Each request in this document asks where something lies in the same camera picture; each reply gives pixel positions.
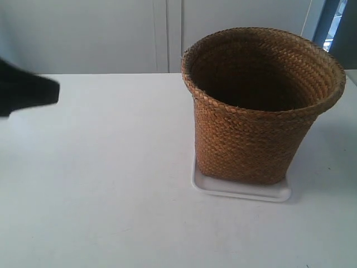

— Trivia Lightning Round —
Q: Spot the brown woven wicker basket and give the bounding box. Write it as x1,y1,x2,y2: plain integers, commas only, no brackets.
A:
181,27,346,185

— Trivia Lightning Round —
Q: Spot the white plastic tray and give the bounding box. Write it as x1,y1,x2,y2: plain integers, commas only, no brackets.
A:
191,158,292,203

